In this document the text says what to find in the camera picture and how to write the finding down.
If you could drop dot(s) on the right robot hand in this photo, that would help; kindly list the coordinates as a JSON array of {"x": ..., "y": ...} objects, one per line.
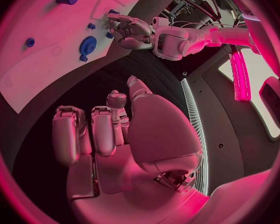
[{"x": 158, "y": 138}]

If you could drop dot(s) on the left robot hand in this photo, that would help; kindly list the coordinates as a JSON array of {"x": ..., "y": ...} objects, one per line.
[{"x": 135, "y": 31}]

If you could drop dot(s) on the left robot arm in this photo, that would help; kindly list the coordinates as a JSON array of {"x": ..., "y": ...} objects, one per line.
[{"x": 196, "y": 39}]

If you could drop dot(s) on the white task board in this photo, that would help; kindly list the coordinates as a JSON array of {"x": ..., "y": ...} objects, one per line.
[{"x": 49, "y": 22}]

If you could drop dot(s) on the blue plug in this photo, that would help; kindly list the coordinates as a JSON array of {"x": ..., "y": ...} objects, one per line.
[
  {"x": 113, "y": 12},
  {"x": 109, "y": 35}
]

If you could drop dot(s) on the small blue peg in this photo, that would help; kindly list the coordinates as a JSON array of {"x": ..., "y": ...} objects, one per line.
[{"x": 91, "y": 26}]

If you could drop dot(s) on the blue gear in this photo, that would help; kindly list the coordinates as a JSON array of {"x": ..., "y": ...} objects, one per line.
[{"x": 87, "y": 45}]

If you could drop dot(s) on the metal equipment rack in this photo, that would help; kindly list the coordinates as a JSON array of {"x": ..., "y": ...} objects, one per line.
[{"x": 191, "y": 1}]

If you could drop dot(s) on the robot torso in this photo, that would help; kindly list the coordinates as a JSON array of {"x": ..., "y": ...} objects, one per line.
[{"x": 224, "y": 125}]

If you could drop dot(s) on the glowing light bar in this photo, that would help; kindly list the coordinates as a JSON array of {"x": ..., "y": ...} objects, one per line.
[{"x": 241, "y": 78}]

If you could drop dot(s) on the blue round peg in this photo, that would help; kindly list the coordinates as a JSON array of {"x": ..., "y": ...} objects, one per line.
[{"x": 30, "y": 42}]

